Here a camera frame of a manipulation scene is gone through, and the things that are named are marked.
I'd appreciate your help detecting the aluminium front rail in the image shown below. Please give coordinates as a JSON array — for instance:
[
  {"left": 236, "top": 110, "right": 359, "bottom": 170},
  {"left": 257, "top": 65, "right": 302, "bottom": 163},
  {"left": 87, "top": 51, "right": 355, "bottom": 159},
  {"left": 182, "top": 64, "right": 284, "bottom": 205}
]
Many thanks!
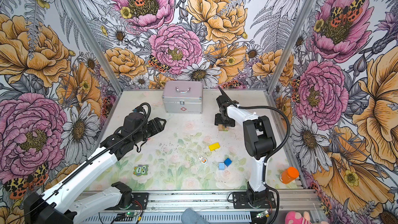
[{"left": 52, "top": 189, "right": 324, "bottom": 224}]

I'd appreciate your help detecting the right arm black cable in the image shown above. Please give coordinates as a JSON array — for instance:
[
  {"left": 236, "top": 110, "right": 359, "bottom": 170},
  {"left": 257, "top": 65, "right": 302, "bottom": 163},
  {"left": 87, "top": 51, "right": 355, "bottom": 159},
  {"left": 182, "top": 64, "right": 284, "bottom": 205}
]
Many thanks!
[{"left": 217, "top": 86, "right": 291, "bottom": 224}]

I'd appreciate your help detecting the small orange white toy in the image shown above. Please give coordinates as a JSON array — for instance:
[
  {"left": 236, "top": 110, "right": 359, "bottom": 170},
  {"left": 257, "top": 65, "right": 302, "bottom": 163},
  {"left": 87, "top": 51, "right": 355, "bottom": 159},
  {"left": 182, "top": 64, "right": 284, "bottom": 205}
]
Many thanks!
[{"left": 199, "top": 156, "right": 207, "bottom": 164}]

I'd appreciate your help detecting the silver first aid case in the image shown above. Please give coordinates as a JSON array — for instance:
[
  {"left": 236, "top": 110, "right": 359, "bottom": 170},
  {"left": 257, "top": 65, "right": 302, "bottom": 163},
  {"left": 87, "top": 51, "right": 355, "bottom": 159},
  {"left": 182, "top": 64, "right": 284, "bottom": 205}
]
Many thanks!
[{"left": 162, "top": 80, "right": 203, "bottom": 114}]

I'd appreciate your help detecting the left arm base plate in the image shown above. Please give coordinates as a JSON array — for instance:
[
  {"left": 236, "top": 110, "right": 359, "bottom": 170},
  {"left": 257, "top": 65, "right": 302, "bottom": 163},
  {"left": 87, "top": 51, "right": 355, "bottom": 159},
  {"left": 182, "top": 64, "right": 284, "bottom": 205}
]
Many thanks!
[{"left": 124, "top": 192, "right": 149, "bottom": 211}]

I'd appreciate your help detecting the grey blue cloth object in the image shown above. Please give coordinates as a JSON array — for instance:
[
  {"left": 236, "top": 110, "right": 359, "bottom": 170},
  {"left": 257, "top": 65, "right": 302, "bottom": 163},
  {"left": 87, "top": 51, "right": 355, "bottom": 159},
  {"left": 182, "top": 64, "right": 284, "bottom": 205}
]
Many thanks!
[{"left": 181, "top": 208, "right": 208, "bottom": 224}]

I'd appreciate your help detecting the pink plush toy right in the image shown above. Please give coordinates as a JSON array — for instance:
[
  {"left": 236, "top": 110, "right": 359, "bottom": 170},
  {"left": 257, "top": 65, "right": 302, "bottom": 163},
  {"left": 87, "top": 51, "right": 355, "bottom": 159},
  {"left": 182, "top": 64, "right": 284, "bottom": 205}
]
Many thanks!
[{"left": 285, "top": 211, "right": 313, "bottom": 224}]

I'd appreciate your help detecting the dark blue wood cube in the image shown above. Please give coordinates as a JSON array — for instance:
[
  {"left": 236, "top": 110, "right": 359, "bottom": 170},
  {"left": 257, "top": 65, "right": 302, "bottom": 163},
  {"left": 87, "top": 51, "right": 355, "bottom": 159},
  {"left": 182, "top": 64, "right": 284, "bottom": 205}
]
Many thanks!
[{"left": 224, "top": 158, "right": 232, "bottom": 167}]

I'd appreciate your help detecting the orange pill bottle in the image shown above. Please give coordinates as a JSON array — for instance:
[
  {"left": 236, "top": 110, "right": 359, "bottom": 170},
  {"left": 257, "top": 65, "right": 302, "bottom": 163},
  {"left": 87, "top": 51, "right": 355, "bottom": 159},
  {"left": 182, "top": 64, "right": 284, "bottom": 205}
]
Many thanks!
[{"left": 279, "top": 167, "right": 300, "bottom": 184}]

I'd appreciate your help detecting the yellow wood block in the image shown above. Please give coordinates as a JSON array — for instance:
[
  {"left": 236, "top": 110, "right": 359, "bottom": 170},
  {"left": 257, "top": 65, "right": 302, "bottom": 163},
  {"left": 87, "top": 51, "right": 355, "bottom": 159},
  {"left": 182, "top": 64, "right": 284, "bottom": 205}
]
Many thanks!
[{"left": 208, "top": 143, "right": 220, "bottom": 151}]

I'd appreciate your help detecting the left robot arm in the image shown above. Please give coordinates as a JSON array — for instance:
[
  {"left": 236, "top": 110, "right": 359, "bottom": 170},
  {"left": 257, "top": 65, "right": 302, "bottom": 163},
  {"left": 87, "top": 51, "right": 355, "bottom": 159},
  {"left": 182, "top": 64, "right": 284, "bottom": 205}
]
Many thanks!
[{"left": 23, "top": 112, "right": 166, "bottom": 224}]

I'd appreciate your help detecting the owl sticker toy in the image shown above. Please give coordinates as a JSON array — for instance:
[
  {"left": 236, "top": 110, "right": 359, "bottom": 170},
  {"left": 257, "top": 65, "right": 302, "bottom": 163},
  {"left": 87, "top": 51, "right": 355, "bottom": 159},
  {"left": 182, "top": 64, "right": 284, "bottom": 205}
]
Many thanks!
[{"left": 133, "top": 164, "right": 149, "bottom": 177}]

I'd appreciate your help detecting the natural wood block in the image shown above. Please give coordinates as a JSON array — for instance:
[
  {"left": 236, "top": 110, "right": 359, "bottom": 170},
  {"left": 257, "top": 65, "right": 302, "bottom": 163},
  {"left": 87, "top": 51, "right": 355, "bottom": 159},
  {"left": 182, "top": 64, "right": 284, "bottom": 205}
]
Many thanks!
[{"left": 218, "top": 124, "right": 229, "bottom": 132}]

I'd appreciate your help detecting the light blue wood cube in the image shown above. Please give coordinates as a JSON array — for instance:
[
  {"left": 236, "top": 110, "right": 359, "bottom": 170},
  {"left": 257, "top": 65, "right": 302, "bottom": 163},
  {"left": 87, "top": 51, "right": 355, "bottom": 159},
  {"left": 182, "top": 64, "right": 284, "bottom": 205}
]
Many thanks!
[{"left": 218, "top": 162, "right": 226, "bottom": 171}]

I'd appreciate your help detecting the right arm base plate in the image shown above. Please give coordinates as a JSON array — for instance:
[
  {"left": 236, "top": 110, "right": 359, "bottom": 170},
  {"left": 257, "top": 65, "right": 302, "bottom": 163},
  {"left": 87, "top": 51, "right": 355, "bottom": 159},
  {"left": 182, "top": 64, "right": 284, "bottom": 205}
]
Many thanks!
[{"left": 232, "top": 190, "right": 276, "bottom": 209}]

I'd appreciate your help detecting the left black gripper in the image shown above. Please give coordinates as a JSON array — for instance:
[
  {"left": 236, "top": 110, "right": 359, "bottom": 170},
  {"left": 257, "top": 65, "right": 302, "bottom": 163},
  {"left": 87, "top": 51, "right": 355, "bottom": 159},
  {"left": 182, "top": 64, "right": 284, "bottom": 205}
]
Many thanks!
[{"left": 133, "top": 117, "right": 166, "bottom": 144}]

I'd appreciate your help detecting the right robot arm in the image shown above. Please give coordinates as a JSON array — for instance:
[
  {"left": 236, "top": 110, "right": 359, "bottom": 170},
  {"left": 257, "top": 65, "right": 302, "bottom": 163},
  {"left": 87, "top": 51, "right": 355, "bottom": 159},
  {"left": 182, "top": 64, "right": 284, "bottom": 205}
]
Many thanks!
[{"left": 215, "top": 92, "right": 280, "bottom": 207}]

